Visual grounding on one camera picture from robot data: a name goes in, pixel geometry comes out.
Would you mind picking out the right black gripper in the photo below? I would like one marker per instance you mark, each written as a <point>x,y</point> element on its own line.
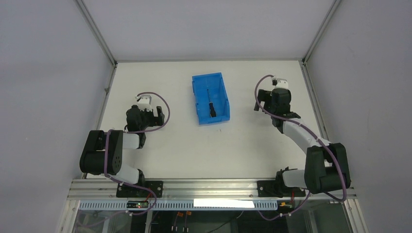
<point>263,99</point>

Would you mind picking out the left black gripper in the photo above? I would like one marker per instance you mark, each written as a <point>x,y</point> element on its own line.
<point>154,117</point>

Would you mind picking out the black orange screwdriver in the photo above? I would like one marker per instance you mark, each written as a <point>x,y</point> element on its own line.
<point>211,106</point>

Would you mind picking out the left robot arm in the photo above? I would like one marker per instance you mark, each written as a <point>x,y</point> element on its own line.
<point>103,151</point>

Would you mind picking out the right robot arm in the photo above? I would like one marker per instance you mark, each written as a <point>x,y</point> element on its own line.
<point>326,167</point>

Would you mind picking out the blue plastic bin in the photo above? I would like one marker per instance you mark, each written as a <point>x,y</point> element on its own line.
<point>211,99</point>

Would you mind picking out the small green circuit board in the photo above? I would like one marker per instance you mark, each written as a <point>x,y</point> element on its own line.
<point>137,205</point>

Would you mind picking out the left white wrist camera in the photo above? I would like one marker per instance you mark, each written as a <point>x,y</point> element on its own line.
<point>144,103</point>

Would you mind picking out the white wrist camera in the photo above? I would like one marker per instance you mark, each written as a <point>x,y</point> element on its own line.
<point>280,83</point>
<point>144,103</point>

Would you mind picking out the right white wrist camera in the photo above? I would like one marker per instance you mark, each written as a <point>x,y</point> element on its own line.
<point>280,83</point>

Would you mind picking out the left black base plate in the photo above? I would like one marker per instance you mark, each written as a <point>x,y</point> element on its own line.
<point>126,191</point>

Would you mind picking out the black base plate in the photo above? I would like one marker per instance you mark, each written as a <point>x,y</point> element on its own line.
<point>126,191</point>
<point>273,188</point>

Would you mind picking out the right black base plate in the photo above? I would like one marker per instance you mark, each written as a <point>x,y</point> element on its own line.
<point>273,188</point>

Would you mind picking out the aluminium front rail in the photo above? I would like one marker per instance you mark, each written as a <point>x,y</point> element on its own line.
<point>172,189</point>

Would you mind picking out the white slotted cable duct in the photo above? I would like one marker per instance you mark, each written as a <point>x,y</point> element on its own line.
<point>190,205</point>

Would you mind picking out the right aluminium frame post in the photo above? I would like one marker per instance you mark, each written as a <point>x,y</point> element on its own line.
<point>321,30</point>

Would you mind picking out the aluminium frame post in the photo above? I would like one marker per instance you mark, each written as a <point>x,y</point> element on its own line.
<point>95,30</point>
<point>321,30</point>

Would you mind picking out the left aluminium frame post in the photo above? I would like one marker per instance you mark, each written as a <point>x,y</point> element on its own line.
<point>95,30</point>

